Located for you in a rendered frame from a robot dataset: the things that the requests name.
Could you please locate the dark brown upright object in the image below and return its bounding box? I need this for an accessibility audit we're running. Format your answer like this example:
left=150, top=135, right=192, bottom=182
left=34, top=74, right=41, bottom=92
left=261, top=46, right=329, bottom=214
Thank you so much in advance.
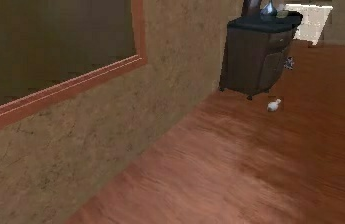
left=241, top=0, right=263, bottom=18

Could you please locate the blue glass vase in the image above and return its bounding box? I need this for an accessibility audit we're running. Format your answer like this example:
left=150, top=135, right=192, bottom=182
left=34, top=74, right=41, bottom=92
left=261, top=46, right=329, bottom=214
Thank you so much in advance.
left=259, top=0, right=278, bottom=18

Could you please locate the dark brown cabinet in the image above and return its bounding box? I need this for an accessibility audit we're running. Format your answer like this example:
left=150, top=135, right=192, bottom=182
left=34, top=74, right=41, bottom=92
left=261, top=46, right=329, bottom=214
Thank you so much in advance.
left=218, top=11, right=304, bottom=101

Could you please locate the small blue white object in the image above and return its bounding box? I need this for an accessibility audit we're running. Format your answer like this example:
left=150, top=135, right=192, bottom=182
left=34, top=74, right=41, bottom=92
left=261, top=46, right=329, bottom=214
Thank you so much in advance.
left=283, top=56, right=295, bottom=71

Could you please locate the red framed window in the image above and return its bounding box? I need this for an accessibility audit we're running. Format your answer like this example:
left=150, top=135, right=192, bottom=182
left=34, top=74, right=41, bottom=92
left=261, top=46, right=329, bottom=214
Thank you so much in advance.
left=0, top=0, right=148, bottom=138

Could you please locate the small white bottle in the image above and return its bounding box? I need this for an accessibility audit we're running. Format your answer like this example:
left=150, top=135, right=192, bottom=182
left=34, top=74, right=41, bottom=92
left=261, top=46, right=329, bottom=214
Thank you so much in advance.
left=266, top=98, right=282, bottom=113

